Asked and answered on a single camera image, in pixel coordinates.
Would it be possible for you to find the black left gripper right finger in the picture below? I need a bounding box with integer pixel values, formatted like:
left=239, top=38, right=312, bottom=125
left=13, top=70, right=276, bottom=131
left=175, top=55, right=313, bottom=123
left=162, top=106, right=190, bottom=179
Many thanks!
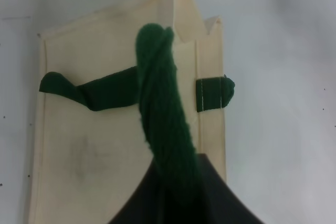
left=181, top=154, right=262, bottom=224

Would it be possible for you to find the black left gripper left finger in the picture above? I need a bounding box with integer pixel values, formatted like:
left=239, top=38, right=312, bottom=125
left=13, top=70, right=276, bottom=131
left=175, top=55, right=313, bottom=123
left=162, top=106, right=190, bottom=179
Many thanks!
left=107, top=159, right=165, bottom=224

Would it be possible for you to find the white linen bag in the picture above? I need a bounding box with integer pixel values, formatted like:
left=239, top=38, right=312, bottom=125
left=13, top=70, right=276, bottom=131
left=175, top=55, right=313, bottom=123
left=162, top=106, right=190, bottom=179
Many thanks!
left=27, top=0, right=226, bottom=223

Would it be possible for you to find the green bag handle strap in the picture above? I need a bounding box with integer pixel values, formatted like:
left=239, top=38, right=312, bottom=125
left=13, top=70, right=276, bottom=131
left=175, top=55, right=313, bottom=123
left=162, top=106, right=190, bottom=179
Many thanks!
left=38, top=22, right=236, bottom=224

